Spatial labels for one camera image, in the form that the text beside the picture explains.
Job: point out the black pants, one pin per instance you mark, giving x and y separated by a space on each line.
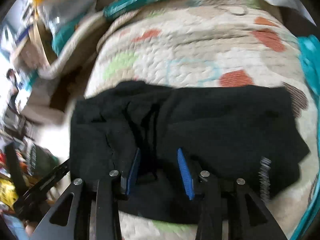
237 132

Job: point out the clear plastic bag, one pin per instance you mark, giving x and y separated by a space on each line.
56 13

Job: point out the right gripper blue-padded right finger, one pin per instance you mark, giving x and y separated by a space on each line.
229 209

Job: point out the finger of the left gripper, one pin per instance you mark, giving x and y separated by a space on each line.
30 200

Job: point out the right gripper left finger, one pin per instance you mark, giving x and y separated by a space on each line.
69 217

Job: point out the teal pillow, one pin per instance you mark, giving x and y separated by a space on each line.
64 34

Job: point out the beige cushioned folding chair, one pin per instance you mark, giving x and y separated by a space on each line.
78 49

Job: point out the patterned quilted bed cover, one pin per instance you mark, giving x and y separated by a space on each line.
218 43

